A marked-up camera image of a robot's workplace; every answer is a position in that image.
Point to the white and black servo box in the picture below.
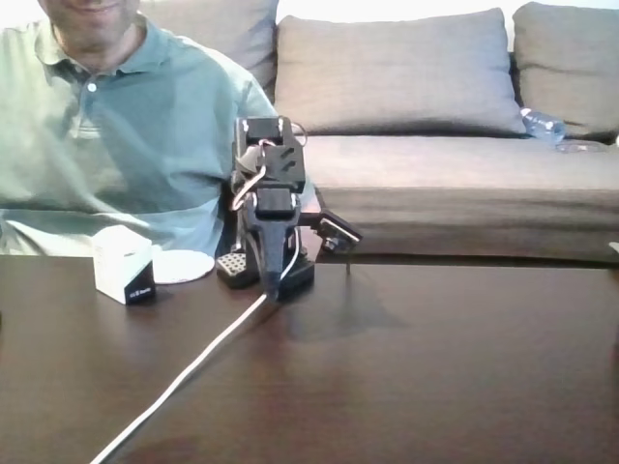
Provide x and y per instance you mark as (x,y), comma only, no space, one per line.
(118,268)

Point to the black perforated clamp pad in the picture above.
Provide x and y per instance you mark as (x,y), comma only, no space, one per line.
(233,266)

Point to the white round coaster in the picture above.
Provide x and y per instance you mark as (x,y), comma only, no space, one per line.
(186,268)

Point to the grey sofa back cushion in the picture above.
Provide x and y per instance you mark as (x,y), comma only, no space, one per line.
(396,72)
(570,63)
(232,34)

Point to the person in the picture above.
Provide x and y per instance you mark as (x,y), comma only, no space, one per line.
(121,145)

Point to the small white object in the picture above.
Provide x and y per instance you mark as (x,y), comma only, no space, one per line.
(614,247)

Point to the clear plastic water bottle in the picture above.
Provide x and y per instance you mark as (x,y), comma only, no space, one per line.
(541,124)

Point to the clear glass dish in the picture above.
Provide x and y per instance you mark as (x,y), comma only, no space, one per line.
(580,147)

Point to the grey fabric sofa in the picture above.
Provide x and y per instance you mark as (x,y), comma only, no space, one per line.
(459,193)

